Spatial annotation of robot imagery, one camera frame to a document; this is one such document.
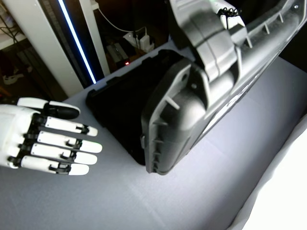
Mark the white power strip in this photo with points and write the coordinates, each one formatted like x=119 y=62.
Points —
x=141 y=39

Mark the black adapter with red light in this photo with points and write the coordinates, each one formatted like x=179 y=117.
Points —
x=118 y=55

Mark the white metal pillar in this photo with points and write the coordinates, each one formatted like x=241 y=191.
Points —
x=40 y=43

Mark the white shoe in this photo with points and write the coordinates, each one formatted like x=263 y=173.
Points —
x=10 y=79

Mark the thin white post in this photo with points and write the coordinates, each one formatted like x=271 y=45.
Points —
x=96 y=40

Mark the blue light strip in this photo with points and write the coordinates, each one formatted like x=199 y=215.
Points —
x=76 y=40

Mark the black hard plastic case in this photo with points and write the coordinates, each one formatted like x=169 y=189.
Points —
x=172 y=134

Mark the white side desk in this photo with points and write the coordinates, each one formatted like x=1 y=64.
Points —
x=7 y=40

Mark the grey table cloth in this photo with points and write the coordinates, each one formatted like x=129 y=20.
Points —
x=168 y=198

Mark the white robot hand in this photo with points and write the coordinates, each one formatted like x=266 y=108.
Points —
x=233 y=21
x=14 y=129

